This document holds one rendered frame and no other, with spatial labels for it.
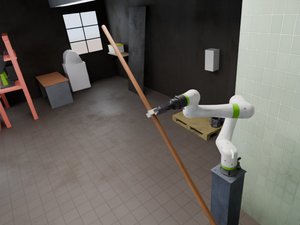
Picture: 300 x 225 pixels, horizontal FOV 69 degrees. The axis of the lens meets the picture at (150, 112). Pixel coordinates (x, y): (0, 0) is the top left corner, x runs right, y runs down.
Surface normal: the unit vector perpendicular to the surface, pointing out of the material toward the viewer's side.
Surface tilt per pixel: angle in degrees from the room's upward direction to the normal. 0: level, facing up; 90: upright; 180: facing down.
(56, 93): 90
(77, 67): 90
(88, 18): 90
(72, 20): 90
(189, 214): 0
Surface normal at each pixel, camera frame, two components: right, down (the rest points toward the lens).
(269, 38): -0.85, 0.31
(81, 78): 0.53, 0.33
